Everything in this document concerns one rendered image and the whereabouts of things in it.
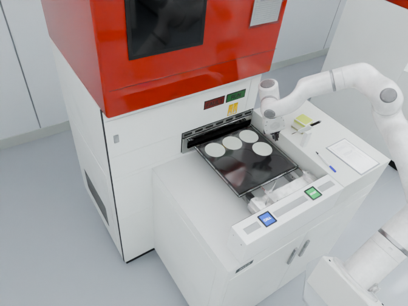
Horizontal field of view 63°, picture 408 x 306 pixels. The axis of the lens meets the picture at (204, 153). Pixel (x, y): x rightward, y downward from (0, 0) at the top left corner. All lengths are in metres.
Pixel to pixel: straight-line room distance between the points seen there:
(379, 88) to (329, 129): 0.57
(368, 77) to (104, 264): 1.81
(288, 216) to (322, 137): 0.56
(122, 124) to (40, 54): 1.54
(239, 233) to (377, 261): 0.47
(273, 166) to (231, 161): 0.20
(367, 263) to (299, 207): 0.31
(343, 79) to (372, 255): 0.66
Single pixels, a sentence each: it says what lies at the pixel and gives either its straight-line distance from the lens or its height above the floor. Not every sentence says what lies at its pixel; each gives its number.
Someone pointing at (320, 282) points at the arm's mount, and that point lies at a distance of 1.35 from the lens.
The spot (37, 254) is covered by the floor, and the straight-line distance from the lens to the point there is 2.45.
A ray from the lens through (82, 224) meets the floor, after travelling 2.50.
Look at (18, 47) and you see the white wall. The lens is 2.78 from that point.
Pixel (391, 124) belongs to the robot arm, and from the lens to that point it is 1.43.
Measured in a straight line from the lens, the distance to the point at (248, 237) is 1.27.
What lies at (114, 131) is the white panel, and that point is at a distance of 1.40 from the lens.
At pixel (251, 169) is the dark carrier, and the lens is 1.58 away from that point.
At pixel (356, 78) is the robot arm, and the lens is 1.43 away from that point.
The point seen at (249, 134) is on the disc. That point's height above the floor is 0.90.
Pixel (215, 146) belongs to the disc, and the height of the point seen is 0.90.
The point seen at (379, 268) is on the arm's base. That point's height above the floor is 1.01.
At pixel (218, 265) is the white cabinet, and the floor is 0.78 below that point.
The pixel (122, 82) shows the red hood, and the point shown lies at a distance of 1.22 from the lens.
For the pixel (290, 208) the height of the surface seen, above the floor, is 0.96.
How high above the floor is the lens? 2.01
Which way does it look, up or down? 43 degrees down
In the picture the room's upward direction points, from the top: 7 degrees clockwise
